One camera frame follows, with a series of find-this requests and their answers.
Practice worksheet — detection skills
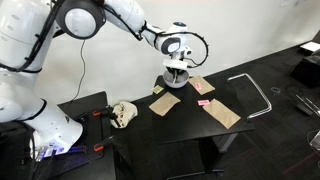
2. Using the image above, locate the metal stand on floor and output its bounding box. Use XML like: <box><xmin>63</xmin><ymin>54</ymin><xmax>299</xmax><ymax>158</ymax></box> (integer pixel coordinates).
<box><xmin>294</xmin><ymin>92</ymin><xmax>320</xmax><ymax>118</ymax></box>

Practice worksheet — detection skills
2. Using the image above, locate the grey table leg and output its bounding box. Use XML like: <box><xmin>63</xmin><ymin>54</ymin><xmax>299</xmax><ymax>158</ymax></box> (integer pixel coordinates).
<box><xmin>215</xmin><ymin>132</ymin><xmax>240</xmax><ymax>154</ymax></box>

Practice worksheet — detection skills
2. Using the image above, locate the yellow-green printed packet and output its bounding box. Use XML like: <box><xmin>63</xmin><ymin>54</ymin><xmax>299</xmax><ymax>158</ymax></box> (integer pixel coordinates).
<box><xmin>150</xmin><ymin>84</ymin><xmax>165</xmax><ymax>95</ymax></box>

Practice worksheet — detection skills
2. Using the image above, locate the white sheet on box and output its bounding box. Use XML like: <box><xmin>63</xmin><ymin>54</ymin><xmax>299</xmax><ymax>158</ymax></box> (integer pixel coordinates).
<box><xmin>299</xmin><ymin>41</ymin><xmax>320</xmax><ymax>53</ymax></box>

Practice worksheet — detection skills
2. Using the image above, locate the black hanging cable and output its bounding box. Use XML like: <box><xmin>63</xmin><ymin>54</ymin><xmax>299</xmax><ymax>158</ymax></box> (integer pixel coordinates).
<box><xmin>68</xmin><ymin>39</ymin><xmax>88</xmax><ymax>105</ymax></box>

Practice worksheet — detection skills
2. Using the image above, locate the bent metal rod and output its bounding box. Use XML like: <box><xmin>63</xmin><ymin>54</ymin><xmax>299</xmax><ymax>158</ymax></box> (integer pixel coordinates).
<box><xmin>226</xmin><ymin>72</ymin><xmax>273</xmax><ymax>121</ymax></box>

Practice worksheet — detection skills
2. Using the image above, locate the plain brown paper bag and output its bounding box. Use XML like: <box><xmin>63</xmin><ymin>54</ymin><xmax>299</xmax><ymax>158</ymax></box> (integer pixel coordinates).
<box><xmin>148</xmin><ymin>91</ymin><xmax>182</xmax><ymax>117</ymax></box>

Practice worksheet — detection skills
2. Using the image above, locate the orange black bar clamp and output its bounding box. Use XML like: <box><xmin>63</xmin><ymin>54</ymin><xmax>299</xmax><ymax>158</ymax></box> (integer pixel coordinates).
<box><xmin>93</xmin><ymin>134</ymin><xmax>118</xmax><ymax>153</ymax></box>
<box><xmin>92</xmin><ymin>105</ymin><xmax>120</xmax><ymax>122</ymax></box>

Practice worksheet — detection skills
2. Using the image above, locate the brown paper bag with pink label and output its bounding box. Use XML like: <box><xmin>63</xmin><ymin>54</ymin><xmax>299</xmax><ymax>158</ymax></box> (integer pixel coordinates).
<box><xmin>187</xmin><ymin>75</ymin><xmax>216</xmax><ymax>96</ymax></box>

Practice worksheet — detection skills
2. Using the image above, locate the large brown paper bag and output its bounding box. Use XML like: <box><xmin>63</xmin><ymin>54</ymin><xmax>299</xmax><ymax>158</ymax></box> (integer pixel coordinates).
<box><xmin>202</xmin><ymin>98</ymin><xmax>242</xmax><ymax>130</ymax></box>

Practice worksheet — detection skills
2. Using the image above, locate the black box on floor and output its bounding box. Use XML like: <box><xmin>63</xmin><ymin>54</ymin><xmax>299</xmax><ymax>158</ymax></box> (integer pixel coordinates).
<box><xmin>289</xmin><ymin>54</ymin><xmax>320</xmax><ymax>90</ymax></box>

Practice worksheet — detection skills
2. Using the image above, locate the white round bowl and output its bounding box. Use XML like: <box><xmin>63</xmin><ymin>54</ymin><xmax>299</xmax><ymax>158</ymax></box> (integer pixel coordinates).
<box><xmin>162</xmin><ymin>68</ymin><xmax>190</xmax><ymax>89</ymax></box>

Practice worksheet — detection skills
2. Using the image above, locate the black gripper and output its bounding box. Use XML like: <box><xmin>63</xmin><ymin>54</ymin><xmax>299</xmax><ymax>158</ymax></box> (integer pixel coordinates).
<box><xmin>165</xmin><ymin>66</ymin><xmax>186</xmax><ymax>84</ymax></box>

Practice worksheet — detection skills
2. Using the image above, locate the black side table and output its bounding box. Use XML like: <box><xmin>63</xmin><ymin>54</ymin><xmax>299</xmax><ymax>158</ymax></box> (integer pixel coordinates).
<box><xmin>57</xmin><ymin>91</ymin><xmax>117</xmax><ymax>180</ymax></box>

